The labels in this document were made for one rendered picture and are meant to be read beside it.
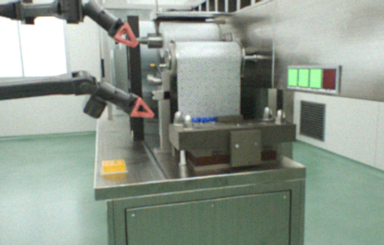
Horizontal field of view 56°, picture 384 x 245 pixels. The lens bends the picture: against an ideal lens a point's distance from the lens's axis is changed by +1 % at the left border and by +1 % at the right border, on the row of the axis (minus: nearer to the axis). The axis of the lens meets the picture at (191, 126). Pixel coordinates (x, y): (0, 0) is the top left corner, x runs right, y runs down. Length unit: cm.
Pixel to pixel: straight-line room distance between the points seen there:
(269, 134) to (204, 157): 23
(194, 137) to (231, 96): 30
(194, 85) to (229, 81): 13
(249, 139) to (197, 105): 26
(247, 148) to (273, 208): 21
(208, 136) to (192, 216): 25
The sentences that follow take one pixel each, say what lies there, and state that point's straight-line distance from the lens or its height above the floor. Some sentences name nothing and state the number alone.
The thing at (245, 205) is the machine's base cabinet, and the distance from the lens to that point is 116.
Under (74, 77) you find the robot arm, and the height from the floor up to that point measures 120.
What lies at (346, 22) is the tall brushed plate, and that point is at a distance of 98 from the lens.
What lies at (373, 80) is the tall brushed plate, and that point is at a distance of 89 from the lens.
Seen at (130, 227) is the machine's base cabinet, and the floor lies 77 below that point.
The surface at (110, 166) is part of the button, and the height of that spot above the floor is 92.
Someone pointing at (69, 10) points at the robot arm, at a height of 141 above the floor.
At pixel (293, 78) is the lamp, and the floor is 118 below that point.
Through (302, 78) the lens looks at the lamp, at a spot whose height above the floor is 118.
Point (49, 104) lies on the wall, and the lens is 689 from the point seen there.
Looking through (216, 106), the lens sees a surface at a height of 108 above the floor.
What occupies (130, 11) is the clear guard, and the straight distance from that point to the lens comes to 231.
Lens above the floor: 123
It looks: 10 degrees down
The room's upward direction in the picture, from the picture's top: 1 degrees counter-clockwise
